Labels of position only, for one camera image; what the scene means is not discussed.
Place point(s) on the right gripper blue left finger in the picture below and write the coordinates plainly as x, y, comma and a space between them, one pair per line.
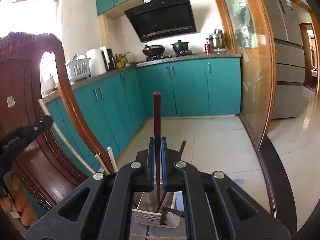
151, 164

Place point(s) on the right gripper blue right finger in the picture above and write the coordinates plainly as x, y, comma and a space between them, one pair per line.
164, 150

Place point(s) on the black chopstick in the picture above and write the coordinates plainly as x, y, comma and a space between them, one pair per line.
172, 211

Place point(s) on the white chopstick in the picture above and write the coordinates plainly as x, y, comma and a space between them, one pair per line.
103, 167
112, 159
64, 139

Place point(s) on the dark brown chopstick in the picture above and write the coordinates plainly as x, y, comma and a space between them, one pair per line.
157, 137

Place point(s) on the teal lower kitchen cabinets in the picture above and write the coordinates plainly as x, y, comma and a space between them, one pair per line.
200, 100

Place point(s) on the left hand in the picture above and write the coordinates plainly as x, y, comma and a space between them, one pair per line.
22, 203

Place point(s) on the brown chopstick in holder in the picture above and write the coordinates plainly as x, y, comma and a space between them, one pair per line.
182, 146

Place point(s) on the grey plastic utensil holder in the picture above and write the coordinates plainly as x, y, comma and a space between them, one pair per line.
145, 210

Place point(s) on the white chopstick in holder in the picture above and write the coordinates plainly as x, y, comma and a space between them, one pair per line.
112, 159

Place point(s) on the carved wooden chair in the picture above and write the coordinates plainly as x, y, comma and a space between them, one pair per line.
43, 168

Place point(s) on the blue checked tablecloth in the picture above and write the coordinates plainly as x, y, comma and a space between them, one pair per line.
140, 231

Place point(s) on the white dish rack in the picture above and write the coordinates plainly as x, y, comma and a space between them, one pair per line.
78, 68

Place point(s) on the bottles on counter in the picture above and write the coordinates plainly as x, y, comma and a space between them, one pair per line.
120, 61

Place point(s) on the gas stove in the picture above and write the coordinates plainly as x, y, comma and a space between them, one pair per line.
159, 57

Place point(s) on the black wok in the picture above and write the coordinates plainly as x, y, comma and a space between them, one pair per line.
153, 50

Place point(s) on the black cooking pot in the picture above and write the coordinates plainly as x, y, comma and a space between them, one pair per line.
180, 46

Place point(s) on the white rice cooker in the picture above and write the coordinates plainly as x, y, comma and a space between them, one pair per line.
96, 62

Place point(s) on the red thermos bottle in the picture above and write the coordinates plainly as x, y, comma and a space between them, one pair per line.
207, 48

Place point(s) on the black range hood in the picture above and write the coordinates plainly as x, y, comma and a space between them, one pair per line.
162, 18

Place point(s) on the grey refrigerator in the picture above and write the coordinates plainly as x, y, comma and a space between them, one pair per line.
290, 58

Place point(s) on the glass sliding door wooden frame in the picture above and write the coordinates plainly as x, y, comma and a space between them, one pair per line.
249, 33

